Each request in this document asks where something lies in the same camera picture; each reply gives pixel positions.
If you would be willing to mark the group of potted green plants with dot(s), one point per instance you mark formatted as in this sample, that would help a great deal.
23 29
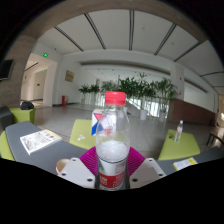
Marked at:
140 88

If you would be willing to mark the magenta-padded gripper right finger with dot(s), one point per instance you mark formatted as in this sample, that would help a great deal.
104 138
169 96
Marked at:
148 171

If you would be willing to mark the colourful printed magazine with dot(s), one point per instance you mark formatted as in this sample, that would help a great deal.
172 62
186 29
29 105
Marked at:
40 140

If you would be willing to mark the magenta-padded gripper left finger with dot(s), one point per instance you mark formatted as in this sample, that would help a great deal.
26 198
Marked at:
75 171

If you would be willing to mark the small clear plastic bottle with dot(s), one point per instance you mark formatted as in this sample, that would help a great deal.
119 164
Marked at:
179 133

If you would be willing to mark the lime green seat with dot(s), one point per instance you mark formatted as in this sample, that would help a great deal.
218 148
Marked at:
23 116
5 148

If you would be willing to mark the black wall screen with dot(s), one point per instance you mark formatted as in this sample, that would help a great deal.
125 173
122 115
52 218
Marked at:
6 69

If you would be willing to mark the white cube with coloured triangles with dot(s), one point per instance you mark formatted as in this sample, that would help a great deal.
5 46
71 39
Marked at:
96 121

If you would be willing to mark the lime green table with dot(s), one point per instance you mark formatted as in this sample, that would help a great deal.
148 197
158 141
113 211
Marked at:
181 148
81 133

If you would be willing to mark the framed wall picture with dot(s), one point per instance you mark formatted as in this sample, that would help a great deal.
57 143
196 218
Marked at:
69 76

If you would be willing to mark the black bag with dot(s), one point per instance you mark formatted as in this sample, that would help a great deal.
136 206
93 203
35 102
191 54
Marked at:
26 105

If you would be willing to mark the red floor bin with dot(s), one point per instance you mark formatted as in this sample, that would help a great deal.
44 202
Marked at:
64 100

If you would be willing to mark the white and yellow leaflet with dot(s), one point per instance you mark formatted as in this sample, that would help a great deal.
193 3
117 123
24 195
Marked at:
185 164

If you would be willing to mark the clear red-capped water bottle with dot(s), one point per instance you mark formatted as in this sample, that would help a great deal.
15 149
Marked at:
112 150

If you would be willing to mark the green exit sign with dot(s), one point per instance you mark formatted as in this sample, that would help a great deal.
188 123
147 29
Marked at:
45 55

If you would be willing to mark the wooden bench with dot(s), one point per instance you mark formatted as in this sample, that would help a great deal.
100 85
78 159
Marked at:
216 138

